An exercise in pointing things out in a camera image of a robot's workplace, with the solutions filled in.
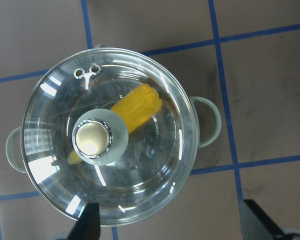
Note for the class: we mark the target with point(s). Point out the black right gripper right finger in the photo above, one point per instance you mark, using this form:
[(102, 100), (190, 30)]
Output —
[(255, 224)]

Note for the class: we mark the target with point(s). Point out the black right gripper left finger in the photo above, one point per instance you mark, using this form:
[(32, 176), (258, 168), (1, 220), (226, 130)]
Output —
[(87, 226)]

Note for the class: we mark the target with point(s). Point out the glass pot lid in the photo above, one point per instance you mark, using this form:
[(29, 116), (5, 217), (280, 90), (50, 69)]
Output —
[(107, 135)]

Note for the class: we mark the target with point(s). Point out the yellow corn cob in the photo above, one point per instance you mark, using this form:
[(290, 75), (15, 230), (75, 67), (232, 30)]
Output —
[(100, 136)]

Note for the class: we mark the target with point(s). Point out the pale green cooking pot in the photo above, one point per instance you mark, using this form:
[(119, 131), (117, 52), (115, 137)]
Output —
[(207, 120)]

